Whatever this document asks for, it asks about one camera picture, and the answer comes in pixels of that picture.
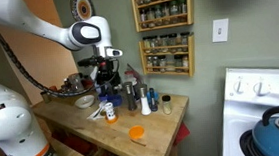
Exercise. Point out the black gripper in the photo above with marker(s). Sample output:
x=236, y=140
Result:
x=107, y=73

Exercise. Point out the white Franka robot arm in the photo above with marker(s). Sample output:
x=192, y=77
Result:
x=16, y=121

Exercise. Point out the small blue bowl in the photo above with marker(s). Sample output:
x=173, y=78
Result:
x=102, y=98
x=115, y=100

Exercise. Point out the white ceramic bowl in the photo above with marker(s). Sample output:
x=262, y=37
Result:
x=84, y=101

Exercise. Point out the steel pepper grinder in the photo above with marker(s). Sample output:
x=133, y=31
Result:
x=130, y=95

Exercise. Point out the white bottle with orange cap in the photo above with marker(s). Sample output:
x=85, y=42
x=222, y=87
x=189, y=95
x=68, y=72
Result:
x=110, y=111

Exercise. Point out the white napkin with spoons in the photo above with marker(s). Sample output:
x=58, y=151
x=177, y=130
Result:
x=95, y=114

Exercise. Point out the clear plastic bag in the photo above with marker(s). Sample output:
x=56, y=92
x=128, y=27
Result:
x=75, y=82

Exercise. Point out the white salt shaker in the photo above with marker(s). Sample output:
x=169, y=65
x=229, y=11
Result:
x=144, y=102

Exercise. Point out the blue bottle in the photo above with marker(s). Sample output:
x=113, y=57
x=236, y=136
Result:
x=153, y=100

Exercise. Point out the glass spice jar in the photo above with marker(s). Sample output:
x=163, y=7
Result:
x=163, y=41
x=154, y=42
x=162, y=63
x=182, y=6
x=185, y=63
x=173, y=40
x=149, y=63
x=173, y=8
x=146, y=43
x=150, y=13
x=185, y=39
x=158, y=11
x=143, y=15

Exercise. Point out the orange plastic lid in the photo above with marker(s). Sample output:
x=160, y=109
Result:
x=136, y=132

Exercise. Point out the black lid spice jar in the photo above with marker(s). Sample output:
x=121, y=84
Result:
x=166, y=105

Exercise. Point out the red cloth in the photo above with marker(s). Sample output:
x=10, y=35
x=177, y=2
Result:
x=182, y=133

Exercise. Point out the short wooden spice rack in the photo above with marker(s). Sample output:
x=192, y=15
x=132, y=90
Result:
x=190, y=55

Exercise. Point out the tall wooden spice rack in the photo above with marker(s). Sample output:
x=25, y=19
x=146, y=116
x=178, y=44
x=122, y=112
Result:
x=189, y=4

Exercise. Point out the white stove knob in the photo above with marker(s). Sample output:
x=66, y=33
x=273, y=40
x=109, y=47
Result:
x=238, y=86
x=260, y=88

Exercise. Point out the white electric stove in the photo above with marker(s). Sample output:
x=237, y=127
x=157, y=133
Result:
x=236, y=120

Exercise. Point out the black stove burner coil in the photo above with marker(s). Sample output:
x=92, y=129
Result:
x=247, y=143

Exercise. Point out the blue kettle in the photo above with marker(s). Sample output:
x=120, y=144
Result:
x=275, y=141

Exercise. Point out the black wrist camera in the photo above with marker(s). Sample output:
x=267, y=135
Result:
x=89, y=62

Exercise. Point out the white light switch plate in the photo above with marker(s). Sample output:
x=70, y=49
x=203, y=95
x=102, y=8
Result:
x=220, y=30

